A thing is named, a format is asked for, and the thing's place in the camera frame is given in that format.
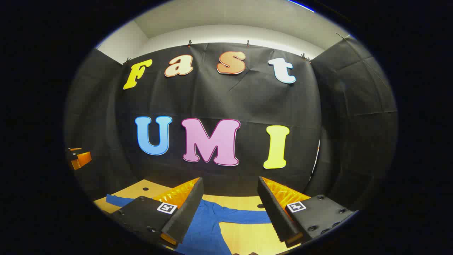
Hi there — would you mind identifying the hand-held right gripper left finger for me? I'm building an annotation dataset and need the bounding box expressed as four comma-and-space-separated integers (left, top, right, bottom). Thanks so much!
108, 177, 205, 248

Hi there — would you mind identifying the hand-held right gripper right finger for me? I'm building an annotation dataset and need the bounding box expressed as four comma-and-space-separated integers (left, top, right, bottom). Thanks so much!
257, 176, 356, 248

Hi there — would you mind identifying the blue knit garment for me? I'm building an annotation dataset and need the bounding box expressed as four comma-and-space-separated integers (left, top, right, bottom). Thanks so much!
106, 194, 273, 255

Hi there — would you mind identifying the black backdrop cloth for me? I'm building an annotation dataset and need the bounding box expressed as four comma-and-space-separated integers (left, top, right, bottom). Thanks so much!
64, 35, 399, 213

